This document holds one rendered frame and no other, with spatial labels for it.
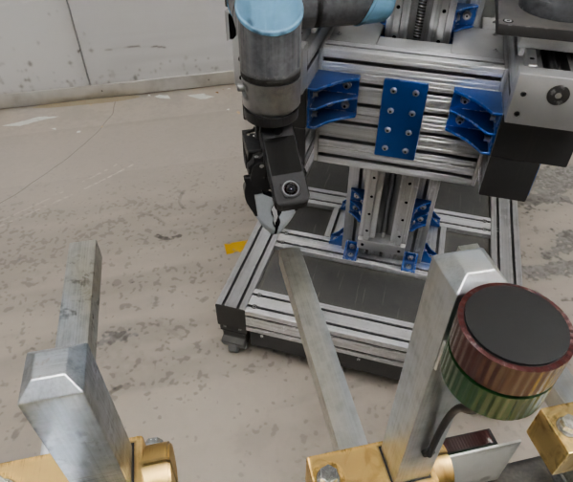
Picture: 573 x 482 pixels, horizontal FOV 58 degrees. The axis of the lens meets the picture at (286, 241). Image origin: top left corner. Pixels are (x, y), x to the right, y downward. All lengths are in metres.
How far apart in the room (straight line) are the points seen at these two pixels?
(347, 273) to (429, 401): 1.21
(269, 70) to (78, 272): 0.31
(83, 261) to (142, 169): 1.89
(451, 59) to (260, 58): 0.54
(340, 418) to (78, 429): 0.30
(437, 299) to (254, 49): 0.39
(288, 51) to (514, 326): 0.43
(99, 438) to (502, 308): 0.25
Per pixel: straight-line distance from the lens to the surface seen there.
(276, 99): 0.65
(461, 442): 0.76
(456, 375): 0.31
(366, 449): 0.54
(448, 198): 1.96
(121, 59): 3.06
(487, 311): 0.30
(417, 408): 0.42
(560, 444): 0.61
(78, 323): 0.54
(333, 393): 0.58
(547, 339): 0.30
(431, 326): 0.36
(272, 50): 0.62
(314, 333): 0.62
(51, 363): 0.32
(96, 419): 0.34
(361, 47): 1.11
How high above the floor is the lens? 1.36
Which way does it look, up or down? 42 degrees down
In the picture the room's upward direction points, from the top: straight up
